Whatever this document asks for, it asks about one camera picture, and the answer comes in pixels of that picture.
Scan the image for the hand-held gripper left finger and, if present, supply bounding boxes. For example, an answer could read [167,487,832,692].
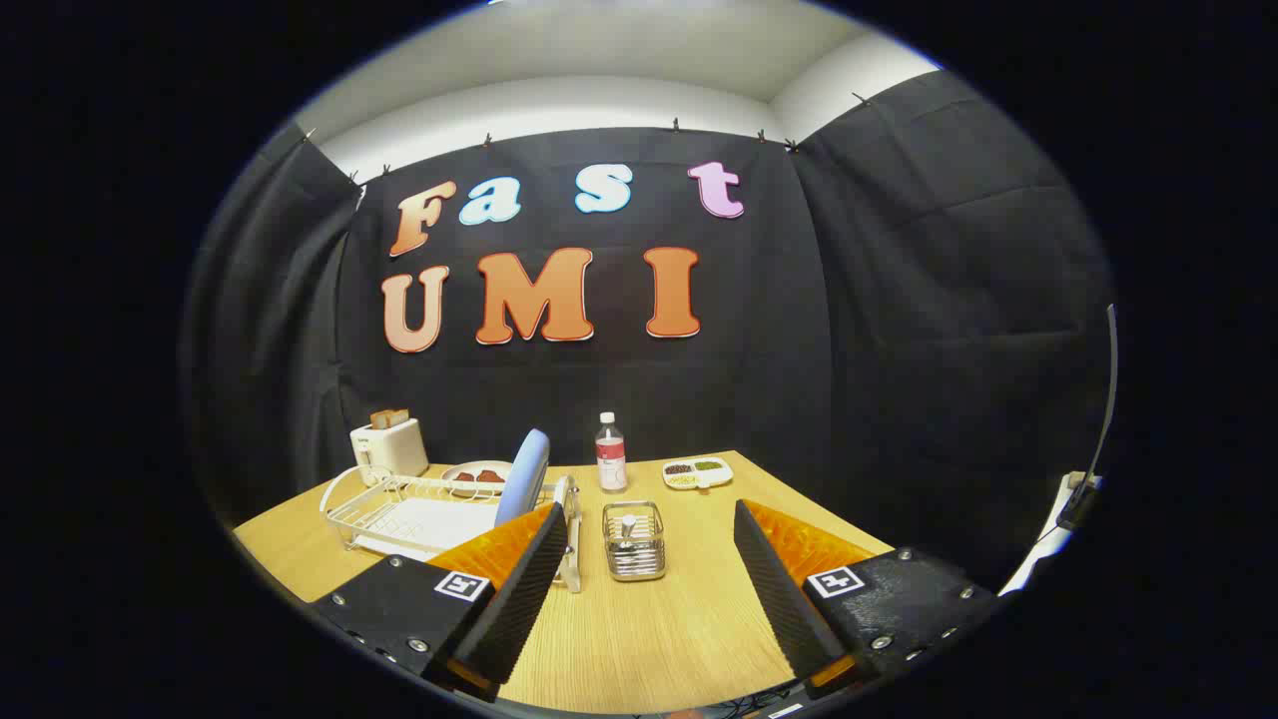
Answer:
[310,502,570,703]

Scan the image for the metal wire basket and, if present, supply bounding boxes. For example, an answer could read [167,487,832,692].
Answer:
[602,501,667,582]

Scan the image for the white toaster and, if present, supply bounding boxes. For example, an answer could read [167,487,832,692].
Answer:
[349,417,430,481]

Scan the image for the clear bottle with red label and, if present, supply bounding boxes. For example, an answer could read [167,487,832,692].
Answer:
[595,411,629,493]

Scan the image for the black backdrop cloth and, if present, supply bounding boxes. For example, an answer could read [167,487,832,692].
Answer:
[185,70,1114,590]

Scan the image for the white panel edge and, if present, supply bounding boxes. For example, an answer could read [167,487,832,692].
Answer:
[998,471,1104,597]

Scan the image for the beige plate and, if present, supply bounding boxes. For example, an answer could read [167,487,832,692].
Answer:
[441,460,515,497]

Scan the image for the light blue plate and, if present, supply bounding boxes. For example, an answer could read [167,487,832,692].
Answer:
[494,429,551,527]

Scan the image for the white wire dish rack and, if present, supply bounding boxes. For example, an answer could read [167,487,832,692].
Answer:
[319,464,585,595]

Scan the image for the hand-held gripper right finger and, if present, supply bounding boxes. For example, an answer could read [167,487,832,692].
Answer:
[734,499,999,700]

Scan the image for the white divided snack dish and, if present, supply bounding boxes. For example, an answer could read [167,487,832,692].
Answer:
[662,456,735,491]

